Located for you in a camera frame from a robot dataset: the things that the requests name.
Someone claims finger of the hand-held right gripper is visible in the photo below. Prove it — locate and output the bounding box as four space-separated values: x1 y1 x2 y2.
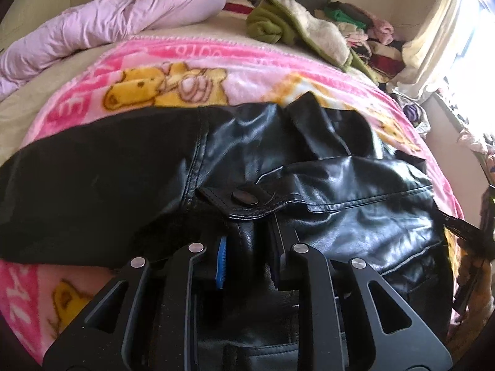
441 214 486 242

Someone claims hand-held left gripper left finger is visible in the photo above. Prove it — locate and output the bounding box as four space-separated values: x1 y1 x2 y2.
42 236 230 371

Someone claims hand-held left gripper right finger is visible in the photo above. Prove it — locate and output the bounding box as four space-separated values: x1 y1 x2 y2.
270 222 454 371

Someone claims black leather jacket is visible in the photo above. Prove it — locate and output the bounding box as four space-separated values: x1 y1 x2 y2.
0 91 456 371

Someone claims pile of mixed clothes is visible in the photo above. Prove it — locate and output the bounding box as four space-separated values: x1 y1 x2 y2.
315 1 407 86

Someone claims purple patterned cloth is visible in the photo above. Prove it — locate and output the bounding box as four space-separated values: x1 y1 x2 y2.
390 93 431 137

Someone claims white curtain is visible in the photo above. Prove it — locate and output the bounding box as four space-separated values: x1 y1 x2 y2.
387 0 486 105

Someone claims pink printed bear blanket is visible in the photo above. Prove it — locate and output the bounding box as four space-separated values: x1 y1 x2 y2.
0 35 467 371

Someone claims green and cream fleece blanket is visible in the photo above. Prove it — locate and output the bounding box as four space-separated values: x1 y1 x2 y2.
246 0 379 86

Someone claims beige bed sheet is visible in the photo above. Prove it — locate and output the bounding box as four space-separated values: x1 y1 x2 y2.
0 6 271 155

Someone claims red and white striped cloth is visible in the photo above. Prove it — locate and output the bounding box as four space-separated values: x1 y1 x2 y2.
223 0 259 18

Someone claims lilac quilted duvet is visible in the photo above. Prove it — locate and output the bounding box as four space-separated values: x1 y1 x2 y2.
0 0 228 102

